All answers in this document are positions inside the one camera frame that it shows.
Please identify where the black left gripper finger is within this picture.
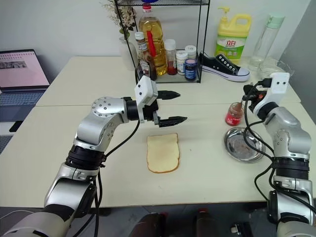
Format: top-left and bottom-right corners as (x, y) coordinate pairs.
(157, 90), (182, 101)
(158, 115), (189, 128)

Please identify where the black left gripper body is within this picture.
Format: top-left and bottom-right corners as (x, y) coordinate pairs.
(143, 98), (161, 127)

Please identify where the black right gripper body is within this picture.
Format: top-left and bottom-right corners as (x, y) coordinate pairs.
(248, 83), (270, 114)

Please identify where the glass jar of red jam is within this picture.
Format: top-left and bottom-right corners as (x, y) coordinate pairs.
(224, 102), (245, 127)

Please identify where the white bread slice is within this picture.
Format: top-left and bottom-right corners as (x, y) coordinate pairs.
(146, 132), (181, 174)

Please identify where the dark blue glass jar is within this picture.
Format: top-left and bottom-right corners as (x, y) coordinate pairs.
(184, 58), (198, 80)

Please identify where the spice jar with red contents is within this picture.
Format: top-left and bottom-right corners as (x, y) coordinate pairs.
(164, 39), (178, 76)

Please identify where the black and white sneaker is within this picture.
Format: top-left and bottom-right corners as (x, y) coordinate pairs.
(198, 51), (251, 82)

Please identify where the clear glass bowl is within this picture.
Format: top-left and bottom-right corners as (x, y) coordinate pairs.
(258, 58), (295, 78)

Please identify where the white jar with blue label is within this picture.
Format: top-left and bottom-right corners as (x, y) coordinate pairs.
(175, 49), (189, 76)

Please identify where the brown sauce bottle white cap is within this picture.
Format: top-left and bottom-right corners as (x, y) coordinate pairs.
(134, 31), (158, 81)

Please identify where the small white lidded jar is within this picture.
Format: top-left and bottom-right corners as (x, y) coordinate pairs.
(185, 45), (198, 60)

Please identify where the clear bottle with green lid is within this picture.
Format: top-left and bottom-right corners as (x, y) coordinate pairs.
(247, 13), (285, 73)

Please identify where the yellow dish soap pump bottle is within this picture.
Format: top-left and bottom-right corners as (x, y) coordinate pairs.
(214, 6), (253, 66)

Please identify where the round metal plate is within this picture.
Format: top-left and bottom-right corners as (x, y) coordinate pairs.
(223, 126), (266, 163)

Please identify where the white vase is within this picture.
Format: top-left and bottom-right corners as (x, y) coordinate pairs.
(118, 36), (138, 72)

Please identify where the large cooking oil bottle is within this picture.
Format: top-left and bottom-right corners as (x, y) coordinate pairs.
(138, 3), (166, 76)

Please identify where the dried flower bunch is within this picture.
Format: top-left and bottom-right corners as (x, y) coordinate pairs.
(102, 0), (137, 40)

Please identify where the dark bottle with red cap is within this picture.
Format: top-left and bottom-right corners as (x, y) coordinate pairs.
(196, 208), (211, 237)

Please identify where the dark rounded shape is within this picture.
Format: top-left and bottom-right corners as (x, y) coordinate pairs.
(130, 213), (166, 237)

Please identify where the small black and white object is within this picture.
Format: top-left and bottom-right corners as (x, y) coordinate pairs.
(230, 223), (250, 237)

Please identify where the open laptop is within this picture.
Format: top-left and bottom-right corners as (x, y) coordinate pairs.
(0, 48), (51, 108)

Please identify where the dark mat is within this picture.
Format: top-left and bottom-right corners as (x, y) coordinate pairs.
(0, 135), (13, 155)

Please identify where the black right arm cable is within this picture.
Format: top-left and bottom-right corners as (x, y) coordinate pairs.
(241, 81), (281, 210)

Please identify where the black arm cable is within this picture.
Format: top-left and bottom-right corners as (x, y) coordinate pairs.
(66, 118), (142, 237)
(241, 81), (281, 210)

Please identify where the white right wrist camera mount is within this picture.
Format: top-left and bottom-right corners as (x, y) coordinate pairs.
(265, 72), (290, 106)

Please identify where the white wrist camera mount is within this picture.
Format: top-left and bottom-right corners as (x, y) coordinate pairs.
(134, 76), (158, 124)
(265, 72), (290, 106)

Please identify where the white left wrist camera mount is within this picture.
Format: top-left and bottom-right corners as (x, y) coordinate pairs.
(134, 76), (158, 124)

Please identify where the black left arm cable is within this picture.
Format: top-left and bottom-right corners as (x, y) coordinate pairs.
(66, 118), (142, 237)

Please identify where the black wire shelf rack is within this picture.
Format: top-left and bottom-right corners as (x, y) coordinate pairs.
(114, 0), (211, 85)

